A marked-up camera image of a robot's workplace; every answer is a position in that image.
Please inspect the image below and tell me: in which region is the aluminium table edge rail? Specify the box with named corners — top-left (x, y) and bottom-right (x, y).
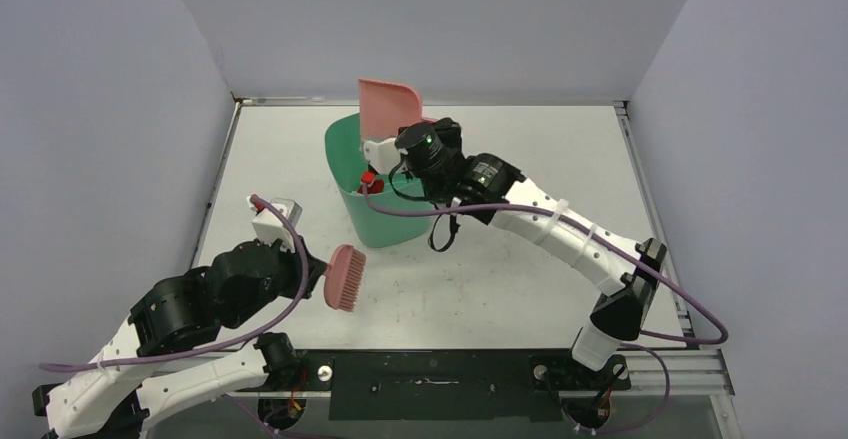
top-left (234, 96), bottom-right (628, 108)

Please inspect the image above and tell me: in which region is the green plastic bin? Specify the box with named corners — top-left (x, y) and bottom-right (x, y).
top-left (324, 113), bottom-right (432, 248)

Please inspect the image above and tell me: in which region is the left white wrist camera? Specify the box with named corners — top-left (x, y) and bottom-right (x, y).
top-left (248, 198), bottom-right (302, 252)

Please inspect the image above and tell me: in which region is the pink hand brush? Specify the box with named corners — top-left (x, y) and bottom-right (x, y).
top-left (323, 244), bottom-right (366, 312)

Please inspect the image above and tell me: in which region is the pink plastic dustpan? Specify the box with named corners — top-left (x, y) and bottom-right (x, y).
top-left (358, 78), bottom-right (434, 142)

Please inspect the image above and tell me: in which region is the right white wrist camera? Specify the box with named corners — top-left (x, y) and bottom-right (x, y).
top-left (362, 138), bottom-right (402, 175)

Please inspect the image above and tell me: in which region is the red paper scrap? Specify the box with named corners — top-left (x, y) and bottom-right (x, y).
top-left (358, 171), bottom-right (385, 194)

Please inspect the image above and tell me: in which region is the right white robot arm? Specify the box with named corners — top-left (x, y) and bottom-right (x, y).
top-left (394, 118), bottom-right (667, 388)

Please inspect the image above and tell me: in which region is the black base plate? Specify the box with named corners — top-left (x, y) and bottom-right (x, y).
top-left (254, 349), bottom-right (631, 429)

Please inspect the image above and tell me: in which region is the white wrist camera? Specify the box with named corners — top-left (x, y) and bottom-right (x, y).
top-left (248, 198), bottom-right (302, 252)
top-left (362, 138), bottom-right (402, 175)

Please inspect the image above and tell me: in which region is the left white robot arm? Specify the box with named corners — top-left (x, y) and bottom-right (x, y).
top-left (32, 240), bottom-right (327, 438)

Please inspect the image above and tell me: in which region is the purple cable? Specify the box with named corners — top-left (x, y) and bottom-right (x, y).
top-left (360, 184), bottom-right (730, 437)
top-left (38, 194), bottom-right (346, 439)

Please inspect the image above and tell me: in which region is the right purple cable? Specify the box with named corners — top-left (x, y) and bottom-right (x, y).
top-left (360, 184), bottom-right (730, 437)

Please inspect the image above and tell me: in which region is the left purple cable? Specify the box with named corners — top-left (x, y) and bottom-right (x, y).
top-left (38, 194), bottom-right (346, 439)

